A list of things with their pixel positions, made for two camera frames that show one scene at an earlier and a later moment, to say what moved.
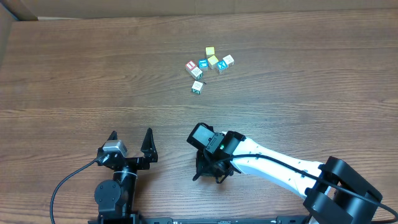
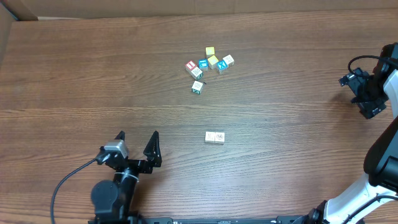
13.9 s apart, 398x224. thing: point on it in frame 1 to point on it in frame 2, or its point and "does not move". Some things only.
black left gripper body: (132, 160) does not move
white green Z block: (196, 87) does not move
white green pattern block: (196, 73) does not move
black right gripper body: (205, 168) to (360, 97)
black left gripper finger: (113, 135) to (120, 135)
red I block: (190, 65) does not move
